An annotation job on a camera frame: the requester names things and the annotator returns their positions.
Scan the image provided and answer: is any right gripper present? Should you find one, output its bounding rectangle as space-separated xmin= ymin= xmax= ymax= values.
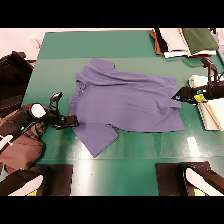
xmin=170 ymin=85 xmax=202 ymax=105

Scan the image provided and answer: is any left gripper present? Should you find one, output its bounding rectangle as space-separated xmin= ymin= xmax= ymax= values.
xmin=52 ymin=114 xmax=80 ymax=131

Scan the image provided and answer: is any white garment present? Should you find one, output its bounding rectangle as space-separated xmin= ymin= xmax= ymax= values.
xmin=187 ymin=74 xmax=212 ymax=90
xmin=158 ymin=27 xmax=218 ymax=60

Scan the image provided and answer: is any cream garment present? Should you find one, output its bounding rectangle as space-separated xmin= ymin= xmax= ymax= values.
xmin=196 ymin=97 xmax=224 ymax=132

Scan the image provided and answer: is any brown garment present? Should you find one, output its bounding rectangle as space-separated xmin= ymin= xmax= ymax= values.
xmin=0 ymin=109 xmax=46 ymax=175

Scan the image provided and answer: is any dark green garment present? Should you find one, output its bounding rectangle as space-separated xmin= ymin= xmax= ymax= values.
xmin=181 ymin=27 xmax=220 ymax=54

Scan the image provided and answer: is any black garment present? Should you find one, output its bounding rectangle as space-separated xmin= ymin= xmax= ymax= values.
xmin=153 ymin=27 xmax=170 ymax=54

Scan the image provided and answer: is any orange garment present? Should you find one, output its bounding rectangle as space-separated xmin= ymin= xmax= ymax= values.
xmin=149 ymin=28 xmax=165 ymax=56

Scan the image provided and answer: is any purple polo shirt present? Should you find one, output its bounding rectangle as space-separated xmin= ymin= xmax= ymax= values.
xmin=68 ymin=58 xmax=186 ymax=159

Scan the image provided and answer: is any black bin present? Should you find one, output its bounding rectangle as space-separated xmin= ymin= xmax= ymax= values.
xmin=0 ymin=50 xmax=35 ymax=118

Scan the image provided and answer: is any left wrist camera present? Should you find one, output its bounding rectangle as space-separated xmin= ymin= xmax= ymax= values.
xmin=48 ymin=91 xmax=64 ymax=113

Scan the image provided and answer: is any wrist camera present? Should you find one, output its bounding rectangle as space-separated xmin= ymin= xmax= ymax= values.
xmin=200 ymin=56 xmax=224 ymax=84
xmin=48 ymin=91 xmax=64 ymax=113

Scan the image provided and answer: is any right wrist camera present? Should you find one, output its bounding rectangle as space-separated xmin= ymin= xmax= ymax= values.
xmin=200 ymin=56 xmax=224 ymax=84

